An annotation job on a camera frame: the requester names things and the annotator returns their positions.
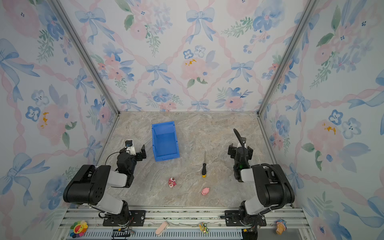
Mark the black yellow screwdriver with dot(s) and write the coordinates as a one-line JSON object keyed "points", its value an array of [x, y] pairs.
{"points": [[204, 168]]}

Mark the right corner aluminium post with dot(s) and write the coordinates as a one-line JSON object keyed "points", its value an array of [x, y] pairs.
{"points": [[291, 47]]}

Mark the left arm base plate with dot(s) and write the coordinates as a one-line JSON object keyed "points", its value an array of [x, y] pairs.
{"points": [[132, 218]]}

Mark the left corner aluminium post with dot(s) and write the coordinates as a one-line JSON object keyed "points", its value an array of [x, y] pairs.
{"points": [[68, 26]]}

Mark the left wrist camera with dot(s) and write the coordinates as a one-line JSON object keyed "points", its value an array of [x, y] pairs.
{"points": [[129, 143]]}

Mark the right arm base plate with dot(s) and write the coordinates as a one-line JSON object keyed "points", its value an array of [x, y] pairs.
{"points": [[234, 218]]}

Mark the pink pig toy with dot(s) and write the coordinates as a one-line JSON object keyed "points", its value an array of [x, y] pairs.
{"points": [[205, 191]]}

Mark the pink oblong toy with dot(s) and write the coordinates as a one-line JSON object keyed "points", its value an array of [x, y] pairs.
{"points": [[161, 228]]}

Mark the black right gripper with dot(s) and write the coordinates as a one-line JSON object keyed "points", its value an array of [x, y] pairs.
{"points": [[232, 151]]}

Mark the red white small toy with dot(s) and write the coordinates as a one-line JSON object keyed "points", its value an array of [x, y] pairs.
{"points": [[172, 182]]}

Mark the blue plastic bin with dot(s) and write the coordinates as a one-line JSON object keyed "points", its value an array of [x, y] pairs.
{"points": [[165, 141]]}

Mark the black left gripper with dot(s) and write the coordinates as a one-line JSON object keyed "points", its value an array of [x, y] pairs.
{"points": [[139, 155]]}

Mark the orange blue figure toy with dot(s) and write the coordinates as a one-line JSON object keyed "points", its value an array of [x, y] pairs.
{"points": [[281, 226]]}

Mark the corner aluminium post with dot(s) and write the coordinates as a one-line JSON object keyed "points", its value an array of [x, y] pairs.
{"points": [[68, 26], [291, 47]]}

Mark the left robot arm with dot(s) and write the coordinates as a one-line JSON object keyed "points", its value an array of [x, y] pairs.
{"points": [[90, 183]]}

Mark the aluminium rail base frame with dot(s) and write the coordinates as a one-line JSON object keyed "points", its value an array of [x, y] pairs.
{"points": [[184, 225]]}

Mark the green yellow small toy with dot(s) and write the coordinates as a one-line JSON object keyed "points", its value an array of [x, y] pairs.
{"points": [[203, 228]]}

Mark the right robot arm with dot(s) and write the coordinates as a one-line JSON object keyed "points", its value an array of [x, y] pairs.
{"points": [[273, 189]]}

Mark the rainbow flower toy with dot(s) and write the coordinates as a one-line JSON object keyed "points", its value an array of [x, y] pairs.
{"points": [[78, 229]]}

